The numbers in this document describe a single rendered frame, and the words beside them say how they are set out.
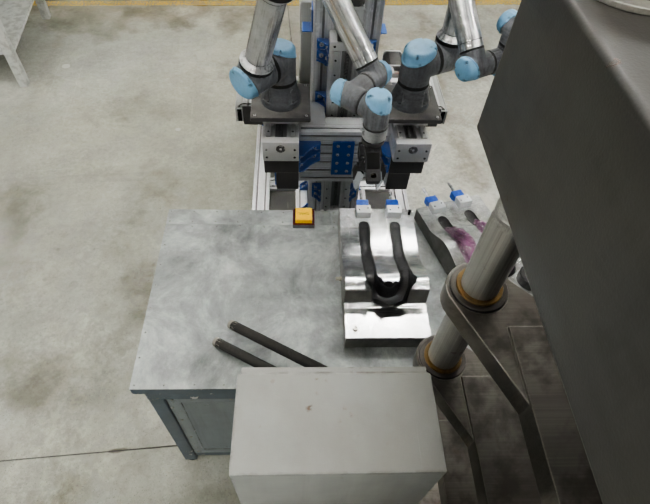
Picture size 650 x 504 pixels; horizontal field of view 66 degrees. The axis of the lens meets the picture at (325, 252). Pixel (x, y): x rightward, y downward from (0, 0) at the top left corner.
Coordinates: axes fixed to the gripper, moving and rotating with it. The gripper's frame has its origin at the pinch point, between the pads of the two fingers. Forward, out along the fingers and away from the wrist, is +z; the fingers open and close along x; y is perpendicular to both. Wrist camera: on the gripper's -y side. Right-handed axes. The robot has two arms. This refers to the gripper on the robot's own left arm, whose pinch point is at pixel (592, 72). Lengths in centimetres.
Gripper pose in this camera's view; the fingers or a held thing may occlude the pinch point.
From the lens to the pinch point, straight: 160.5
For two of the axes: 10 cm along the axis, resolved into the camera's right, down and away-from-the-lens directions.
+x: -8.8, 4.3, -2.1
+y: 0.7, 5.6, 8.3
